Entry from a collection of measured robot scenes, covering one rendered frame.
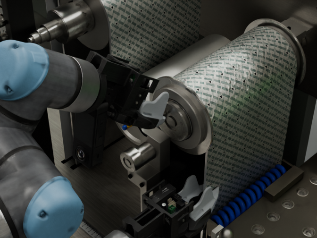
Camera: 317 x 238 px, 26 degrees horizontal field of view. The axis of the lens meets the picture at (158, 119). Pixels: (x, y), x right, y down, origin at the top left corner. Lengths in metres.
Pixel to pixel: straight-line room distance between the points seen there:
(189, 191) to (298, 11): 0.40
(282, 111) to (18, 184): 0.64
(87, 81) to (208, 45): 0.47
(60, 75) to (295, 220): 0.60
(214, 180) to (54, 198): 0.49
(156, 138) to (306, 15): 0.37
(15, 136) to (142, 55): 0.49
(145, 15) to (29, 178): 0.53
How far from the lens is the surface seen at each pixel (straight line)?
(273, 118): 1.29
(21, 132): 0.89
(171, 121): 1.14
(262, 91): 1.21
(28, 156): 0.85
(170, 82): 1.13
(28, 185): 0.81
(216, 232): 1.24
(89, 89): 0.93
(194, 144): 1.15
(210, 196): 1.21
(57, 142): 1.64
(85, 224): 1.46
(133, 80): 1.02
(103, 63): 0.96
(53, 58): 0.89
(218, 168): 1.22
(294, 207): 1.33
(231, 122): 1.17
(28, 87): 0.86
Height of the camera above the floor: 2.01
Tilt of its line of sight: 41 degrees down
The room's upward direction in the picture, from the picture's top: straight up
